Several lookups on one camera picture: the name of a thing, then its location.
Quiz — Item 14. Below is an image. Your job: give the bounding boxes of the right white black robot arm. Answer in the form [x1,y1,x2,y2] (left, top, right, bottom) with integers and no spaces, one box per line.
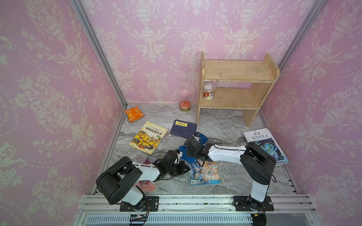
[179,136,277,205]

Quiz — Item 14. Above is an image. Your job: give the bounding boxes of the dark blue book yellow label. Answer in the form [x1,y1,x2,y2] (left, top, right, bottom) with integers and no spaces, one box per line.
[170,120,198,138]

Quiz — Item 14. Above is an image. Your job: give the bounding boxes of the Hamlet purple red book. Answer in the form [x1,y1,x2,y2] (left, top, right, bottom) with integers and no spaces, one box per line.
[137,163,159,192]

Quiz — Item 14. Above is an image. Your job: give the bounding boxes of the colourful sunflower magazine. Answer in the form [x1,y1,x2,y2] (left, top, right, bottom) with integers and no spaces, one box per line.
[188,162,221,186]

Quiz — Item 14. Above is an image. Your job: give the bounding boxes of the left aluminium corner post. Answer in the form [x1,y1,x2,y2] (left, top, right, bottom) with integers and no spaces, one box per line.
[70,0,127,109]

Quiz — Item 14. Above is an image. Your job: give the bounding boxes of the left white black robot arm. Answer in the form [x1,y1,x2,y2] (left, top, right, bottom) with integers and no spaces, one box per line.
[96,150,190,209]

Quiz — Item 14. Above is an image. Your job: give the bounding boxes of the aluminium front rail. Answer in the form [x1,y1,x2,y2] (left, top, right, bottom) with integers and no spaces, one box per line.
[74,194,322,226]

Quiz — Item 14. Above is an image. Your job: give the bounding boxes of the blue cloth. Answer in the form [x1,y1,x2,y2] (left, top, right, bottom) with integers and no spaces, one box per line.
[178,132,208,164]

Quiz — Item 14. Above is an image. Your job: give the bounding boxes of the white science magazine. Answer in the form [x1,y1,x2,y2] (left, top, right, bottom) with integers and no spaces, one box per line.
[243,128,289,165]

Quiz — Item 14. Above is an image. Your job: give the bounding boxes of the right aluminium corner post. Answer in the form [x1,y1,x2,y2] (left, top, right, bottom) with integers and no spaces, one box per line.
[262,1,325,115]

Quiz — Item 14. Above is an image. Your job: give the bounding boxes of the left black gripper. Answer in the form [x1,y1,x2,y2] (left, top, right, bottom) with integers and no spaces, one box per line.
[166,161,192,177]

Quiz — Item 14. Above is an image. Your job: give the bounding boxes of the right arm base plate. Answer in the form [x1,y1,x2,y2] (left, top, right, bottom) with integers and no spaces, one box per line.
[232,195,274,212]

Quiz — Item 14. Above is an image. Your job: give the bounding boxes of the yellow history picture book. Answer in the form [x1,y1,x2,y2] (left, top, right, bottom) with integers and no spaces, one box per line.
[129,121,168,154]

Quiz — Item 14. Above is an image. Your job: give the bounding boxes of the wooden two-tier shelf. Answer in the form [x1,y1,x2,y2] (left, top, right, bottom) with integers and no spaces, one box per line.
[196,51,281,128]

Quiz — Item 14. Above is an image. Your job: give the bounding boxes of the orange snack bag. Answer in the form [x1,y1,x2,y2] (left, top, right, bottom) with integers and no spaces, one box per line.
[124,105,145,123]

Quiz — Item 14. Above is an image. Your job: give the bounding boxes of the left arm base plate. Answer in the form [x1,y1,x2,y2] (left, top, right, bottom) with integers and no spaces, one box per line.
[119,196,159,212]

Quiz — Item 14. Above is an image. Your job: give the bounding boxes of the aluminium corner post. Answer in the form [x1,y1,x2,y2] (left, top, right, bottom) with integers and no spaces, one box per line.
[262,1,325,115]
[70,0,127,109]

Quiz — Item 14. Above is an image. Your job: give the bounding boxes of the white red cup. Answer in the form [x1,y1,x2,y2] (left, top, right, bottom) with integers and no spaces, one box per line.
[203,83,216,100]

